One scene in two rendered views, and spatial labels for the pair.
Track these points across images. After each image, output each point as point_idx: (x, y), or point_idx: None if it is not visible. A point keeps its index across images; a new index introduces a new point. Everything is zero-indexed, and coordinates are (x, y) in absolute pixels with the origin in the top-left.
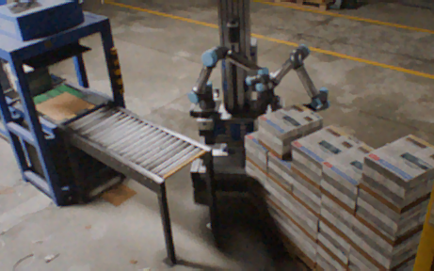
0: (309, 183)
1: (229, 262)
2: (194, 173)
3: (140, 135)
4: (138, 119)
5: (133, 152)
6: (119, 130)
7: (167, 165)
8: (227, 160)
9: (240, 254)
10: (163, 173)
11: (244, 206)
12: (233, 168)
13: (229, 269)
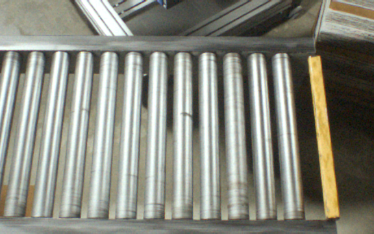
0: None
1: (361, 216)
2: (147, 77)
3: (82, 106)
4: (5, 51)
5: (134, 181)
6: None
7: (273, 162)
8: (177, 6)
9: (363, 187)
10: (302, 199)
11: (269, 82)
12: (215, 21)
13: None
